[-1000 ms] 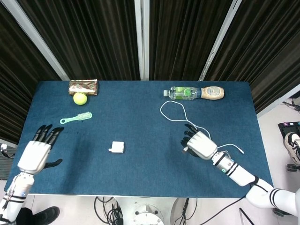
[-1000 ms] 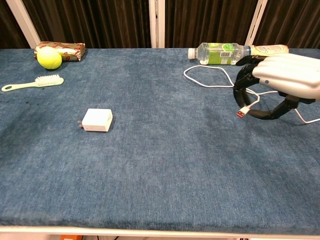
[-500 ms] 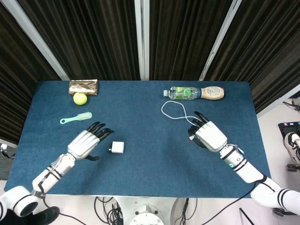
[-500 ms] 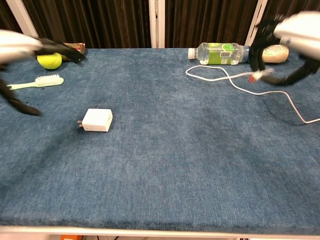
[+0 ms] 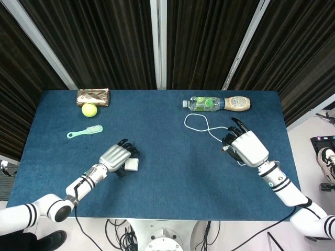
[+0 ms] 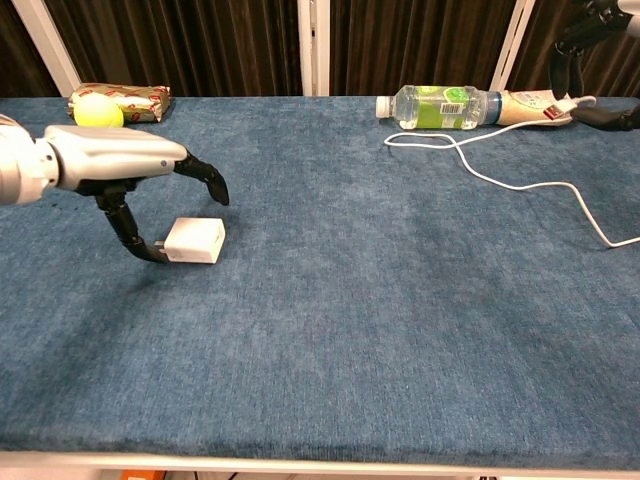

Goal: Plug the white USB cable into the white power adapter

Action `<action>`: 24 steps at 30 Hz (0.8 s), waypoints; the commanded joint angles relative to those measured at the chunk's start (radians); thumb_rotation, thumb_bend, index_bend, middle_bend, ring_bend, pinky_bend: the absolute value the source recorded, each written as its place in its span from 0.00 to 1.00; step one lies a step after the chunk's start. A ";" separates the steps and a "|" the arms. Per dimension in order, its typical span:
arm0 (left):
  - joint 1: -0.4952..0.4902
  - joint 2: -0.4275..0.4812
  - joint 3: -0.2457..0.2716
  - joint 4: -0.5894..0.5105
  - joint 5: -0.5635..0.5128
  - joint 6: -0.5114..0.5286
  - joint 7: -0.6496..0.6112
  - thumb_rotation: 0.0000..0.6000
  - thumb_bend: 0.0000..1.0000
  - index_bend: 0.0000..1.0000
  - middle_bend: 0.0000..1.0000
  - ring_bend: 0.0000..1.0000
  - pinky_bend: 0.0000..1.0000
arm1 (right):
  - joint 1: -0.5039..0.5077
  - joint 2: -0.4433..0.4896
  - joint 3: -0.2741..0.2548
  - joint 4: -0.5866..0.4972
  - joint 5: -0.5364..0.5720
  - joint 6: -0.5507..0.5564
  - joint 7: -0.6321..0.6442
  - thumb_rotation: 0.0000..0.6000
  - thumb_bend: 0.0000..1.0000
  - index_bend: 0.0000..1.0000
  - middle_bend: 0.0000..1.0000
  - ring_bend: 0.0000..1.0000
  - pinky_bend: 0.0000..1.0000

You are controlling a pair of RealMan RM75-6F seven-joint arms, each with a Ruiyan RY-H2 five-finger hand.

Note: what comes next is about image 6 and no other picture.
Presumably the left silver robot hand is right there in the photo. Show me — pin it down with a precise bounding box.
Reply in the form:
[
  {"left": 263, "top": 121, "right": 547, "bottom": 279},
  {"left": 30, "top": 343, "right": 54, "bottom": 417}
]
[{"left": 43, "top": 124, "right": 231, "bottom": 265}]

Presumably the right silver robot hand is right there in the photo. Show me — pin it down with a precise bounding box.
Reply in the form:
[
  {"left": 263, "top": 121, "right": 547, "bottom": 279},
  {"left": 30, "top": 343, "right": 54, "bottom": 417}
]
[{"left": 548, "top": 0, "right": 640, "bottom": 133}]

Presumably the white USB cable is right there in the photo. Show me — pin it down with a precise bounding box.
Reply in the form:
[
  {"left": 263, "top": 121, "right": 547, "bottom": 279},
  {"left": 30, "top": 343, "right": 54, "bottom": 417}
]
[{"left": 383, "top": 95, "right": 640, "bottom": 250}]

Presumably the white USB wall charger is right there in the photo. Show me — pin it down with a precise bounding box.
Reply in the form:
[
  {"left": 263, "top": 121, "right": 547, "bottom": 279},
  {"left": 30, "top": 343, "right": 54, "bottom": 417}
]
[{"left": 152, "top": 217, "right": 227, "bottom": 266}]

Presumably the yellow-green tennis ball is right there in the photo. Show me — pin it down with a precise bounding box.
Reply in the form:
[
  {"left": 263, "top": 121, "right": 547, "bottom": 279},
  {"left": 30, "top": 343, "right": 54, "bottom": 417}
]
[{"left": 73, "top": 93, "right": 125, "bottom": 129}]

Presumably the dark curtain panel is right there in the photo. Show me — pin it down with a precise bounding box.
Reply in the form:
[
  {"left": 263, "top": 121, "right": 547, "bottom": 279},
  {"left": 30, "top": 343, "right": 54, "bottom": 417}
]
[
  {"left": 0, "top": 0, "right": 62, "bottom": 99},
  {"left": 328, "top": 0, "right": 517, "bottom": 96},
  {"left": 42, "top": 0, "right": 304, "bottom": 97},
  {"left": 507, "top": 0, "right": 640, "bottom": 99}
]

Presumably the foil snack package red print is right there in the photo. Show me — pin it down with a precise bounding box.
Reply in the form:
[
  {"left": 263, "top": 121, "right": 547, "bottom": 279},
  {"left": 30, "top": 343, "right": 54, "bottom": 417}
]
[{"left": 68, "top": 82, "right": 172, "bottom": 124}]

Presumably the beige sauce bottle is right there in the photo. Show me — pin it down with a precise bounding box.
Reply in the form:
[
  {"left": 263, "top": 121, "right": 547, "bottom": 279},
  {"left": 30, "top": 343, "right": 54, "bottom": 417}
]
[{"left": 497, "top": 89, "right": 579, "bottom": 129}]

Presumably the clear water bottle green label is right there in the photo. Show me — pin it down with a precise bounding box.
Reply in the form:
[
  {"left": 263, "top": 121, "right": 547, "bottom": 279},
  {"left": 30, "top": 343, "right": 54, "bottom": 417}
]
[{"left": 375, "top": 84, "right": 503, "bottom": 131}]

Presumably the blue table cloth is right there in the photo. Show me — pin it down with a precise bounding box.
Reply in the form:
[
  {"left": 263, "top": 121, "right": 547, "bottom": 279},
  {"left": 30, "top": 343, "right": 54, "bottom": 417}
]
[{"left": 0, "top": 94, "right": 640, "bottom": 457}]

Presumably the white frame post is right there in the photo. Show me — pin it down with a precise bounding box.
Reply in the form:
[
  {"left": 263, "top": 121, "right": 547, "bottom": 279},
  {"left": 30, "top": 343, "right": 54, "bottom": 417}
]
[
  {"left": 488, "top": 0, "right": 537, "bottom": 93},
  {"left": 10, "top": 0, "right": 82, "bottom": 98},
  {"left": 297, "top": 0, "right": 332, "bottom": 97}
]

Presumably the white table frame edge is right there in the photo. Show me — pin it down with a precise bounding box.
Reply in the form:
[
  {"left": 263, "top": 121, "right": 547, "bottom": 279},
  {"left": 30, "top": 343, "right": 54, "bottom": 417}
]
[{"left": 0, "top": 451, "right": 640, "bottom": 476}]

